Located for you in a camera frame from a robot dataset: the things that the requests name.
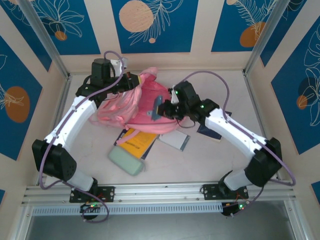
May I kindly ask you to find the teal leather wallet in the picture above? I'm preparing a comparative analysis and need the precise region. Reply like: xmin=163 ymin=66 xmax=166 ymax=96
xmin=146 ymin=95 xmax=164 ymax=121

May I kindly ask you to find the pink student backpack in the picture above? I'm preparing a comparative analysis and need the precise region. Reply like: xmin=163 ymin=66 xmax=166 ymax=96
xmin=89 ymin=66 xmax=188 ymax=141

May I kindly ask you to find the navy blue paperback book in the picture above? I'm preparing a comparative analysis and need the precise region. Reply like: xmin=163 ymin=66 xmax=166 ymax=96
xmin=113 ymin=127 xmax=159 ymax=161
xmin=195 ymin=121 xmax=224 ymax=144

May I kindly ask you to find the pale notebook with blue spine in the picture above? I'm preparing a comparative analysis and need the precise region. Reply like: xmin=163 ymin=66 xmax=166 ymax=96
xmin=158 ymin=127 xmax=191 ymax=152

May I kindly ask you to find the pale green pencil case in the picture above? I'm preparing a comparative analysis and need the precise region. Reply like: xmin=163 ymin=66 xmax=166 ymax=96
xmin=107 ymin=145 xmax=147 ymax=177

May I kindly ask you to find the small controller board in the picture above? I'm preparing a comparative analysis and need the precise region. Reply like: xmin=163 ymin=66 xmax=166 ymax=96
xmin=79 ymin=201 xmax=103 ymax=222
xmin=221 ymin=199 xmax=250 ymax=218

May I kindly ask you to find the grey metal shelf plate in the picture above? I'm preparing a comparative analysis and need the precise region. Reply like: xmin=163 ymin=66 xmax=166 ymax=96
xmin=24 ymin=215 xmax=301 ymax=240

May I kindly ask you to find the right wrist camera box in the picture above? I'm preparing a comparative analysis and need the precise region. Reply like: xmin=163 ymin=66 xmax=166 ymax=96
xmin=167 ymin=87 xmax=180 ymax=105

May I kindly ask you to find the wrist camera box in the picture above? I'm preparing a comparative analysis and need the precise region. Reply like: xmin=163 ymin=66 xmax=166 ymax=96
xmin=110 ymin=57 xmax=130 ymax=73
xmin=167 ymin=87 xmax=180 ymax=105

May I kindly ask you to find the thin black cable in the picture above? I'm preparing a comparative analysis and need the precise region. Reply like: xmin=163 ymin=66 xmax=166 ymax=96
xmin=174 ymin=117 xmax=198 ymax=131

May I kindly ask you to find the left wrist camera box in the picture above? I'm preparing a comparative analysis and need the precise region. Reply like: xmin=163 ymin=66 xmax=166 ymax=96
xmin=110 ymin=57 xmax=130 ymax=73

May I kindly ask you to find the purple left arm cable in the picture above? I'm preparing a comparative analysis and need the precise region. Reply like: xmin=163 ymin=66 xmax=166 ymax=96
xmin=38 ymin=50 xmax=126 ymax=223

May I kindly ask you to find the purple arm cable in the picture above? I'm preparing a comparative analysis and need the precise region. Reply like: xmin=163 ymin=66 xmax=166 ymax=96
xmin=178 ymin=70 xmax=297 ymax=218
xmin=38 ymin=50 xmax=126 ymax=223

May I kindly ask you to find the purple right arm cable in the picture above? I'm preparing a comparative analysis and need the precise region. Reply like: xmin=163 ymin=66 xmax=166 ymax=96
xmin=178 ymin=70 xmax=297 ymax=218

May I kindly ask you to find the aluminium side rail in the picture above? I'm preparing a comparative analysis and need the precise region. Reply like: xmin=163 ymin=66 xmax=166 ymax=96
xmin=242 ymin=71 xmax=282 ymax=182
xmin=37 ymin=74 xmax=74 ymax=187

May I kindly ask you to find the aluminium frame post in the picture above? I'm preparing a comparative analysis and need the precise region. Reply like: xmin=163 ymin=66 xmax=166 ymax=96
xmin=18 ymin=0 xmax=73 ymax=81
xmin=243 ymin=0 xmax=310 ymax=77

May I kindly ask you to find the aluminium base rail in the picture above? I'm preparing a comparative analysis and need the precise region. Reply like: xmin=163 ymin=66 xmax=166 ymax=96
xmin=21 ymin=183 xmax=298 ymax=206

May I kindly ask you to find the grey slotted cable duct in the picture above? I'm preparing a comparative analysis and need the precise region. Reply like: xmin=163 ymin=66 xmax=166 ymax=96
xmin=31 ymin=202 xmax=224 ymax=216

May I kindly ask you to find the aluminium frame bar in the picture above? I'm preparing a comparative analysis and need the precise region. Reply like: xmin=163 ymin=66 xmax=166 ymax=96
xmin=283 ymin=199 xmax=310 ymax=240
xmin=13 ymin=203 xmax=35 ymax=240

